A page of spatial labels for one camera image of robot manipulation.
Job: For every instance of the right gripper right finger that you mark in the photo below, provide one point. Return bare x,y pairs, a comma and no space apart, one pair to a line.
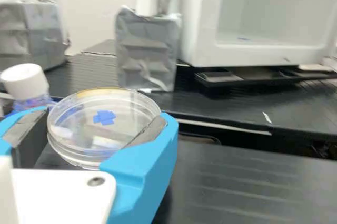
142,171

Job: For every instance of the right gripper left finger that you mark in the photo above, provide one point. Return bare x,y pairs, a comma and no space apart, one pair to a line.
23,126

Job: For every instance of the petri dish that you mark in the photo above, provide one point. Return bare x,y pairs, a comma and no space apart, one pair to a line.
102,126

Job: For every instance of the small bottle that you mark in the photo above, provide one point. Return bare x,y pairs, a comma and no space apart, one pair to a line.
23,79

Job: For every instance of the black platform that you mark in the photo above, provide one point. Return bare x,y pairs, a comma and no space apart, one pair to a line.
223,105
237,187

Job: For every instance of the white pipette stand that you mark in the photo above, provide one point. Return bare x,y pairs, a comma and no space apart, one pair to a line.
144,50

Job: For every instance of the black tray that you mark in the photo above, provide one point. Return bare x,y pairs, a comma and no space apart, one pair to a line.
223,78

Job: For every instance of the white incubator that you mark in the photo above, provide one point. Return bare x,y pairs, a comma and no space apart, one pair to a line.
205,24

